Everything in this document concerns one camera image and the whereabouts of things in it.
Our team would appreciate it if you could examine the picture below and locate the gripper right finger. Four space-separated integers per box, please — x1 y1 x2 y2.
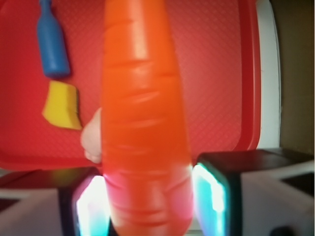
193 148 315 236

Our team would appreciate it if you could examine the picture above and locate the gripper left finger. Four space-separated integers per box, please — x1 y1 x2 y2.
0 167 110 236

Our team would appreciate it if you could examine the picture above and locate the orange toy carrot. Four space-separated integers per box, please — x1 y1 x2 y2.
101 0 193 236

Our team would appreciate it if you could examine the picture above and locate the pink plush bunny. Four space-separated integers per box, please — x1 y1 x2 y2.
81 108 102 164

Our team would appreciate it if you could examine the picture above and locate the yellow sponge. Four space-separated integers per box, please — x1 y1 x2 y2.
42 81 82 130

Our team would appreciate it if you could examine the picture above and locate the blue toy bottle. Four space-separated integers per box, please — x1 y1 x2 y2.
37 0 70 78

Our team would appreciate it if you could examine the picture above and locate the red plastic tray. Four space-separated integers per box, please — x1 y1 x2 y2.
0 0 261 171

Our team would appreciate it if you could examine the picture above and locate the brown cardboard panel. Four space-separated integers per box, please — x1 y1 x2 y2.
271 0 315 154

